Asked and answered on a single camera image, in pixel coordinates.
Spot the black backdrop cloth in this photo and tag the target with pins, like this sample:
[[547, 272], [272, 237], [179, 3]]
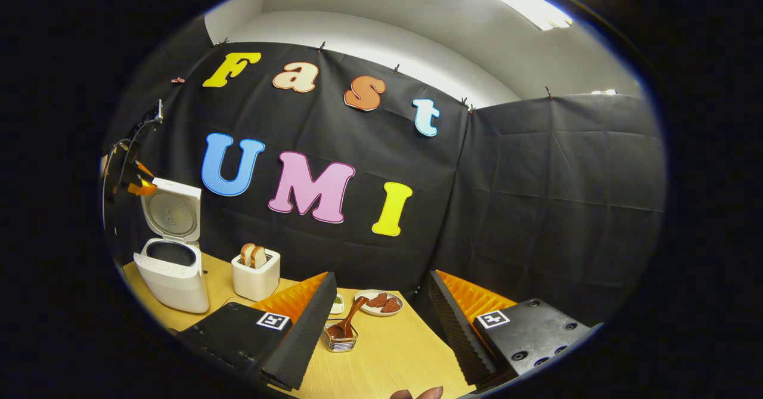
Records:
[[536, 208]]

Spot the white toaster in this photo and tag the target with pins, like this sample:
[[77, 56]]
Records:
[[256, 280]]

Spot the white round plate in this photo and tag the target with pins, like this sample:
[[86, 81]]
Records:
[[360, 297]]

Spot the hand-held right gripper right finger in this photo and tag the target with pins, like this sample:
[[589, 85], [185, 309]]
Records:
[[456, 327]]

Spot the small ceiling light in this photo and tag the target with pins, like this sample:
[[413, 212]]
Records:
[[603, 92]]

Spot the red meat slice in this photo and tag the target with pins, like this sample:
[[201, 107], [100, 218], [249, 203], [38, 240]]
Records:
[[390, 305], [377, 300]]

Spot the brown wooden spoon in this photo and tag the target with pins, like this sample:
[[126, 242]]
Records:
[[351, 315]]

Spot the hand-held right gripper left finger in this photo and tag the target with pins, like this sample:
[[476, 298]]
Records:
[[310, 327]]

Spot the white rice cooker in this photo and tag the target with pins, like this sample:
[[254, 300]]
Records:
[[173, 285]]

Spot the toast bread slice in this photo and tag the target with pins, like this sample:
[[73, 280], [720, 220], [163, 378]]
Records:
[[259, 258], [245, 254]]

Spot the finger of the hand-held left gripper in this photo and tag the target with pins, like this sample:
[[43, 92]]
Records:
[[142, 189], [143, 169]]

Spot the white divided dish of beans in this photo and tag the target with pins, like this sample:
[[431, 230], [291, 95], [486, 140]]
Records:
[[338, 303]]

